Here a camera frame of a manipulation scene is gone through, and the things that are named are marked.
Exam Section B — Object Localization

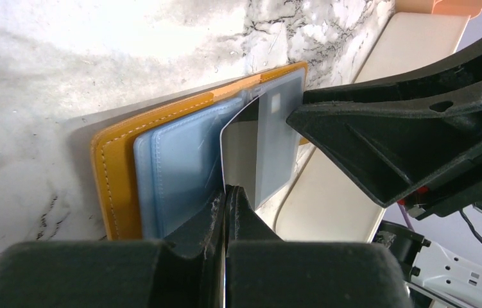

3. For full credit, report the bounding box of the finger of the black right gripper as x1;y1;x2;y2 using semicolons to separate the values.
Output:
287;81;482;207
303;38;482;105

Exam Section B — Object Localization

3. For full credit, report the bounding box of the white plastic tray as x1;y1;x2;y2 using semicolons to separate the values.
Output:
271;12;469;243

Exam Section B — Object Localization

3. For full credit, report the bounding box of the peach desk organizer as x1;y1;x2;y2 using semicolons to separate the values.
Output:
395;0;482;19

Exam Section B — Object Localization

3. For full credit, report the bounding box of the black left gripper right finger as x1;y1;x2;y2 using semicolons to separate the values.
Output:
225;186;412;307

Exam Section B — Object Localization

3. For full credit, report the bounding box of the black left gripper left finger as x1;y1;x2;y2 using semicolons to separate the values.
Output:
0;191;226;307

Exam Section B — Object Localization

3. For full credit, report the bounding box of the yellow leather card holder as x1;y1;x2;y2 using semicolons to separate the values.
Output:
90;62;308;241

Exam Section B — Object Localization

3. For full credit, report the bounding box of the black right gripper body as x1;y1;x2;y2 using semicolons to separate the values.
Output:
399;153;482;220

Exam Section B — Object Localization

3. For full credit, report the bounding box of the black credit card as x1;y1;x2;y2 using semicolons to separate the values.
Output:
254;80;304;209
220;98;259;200

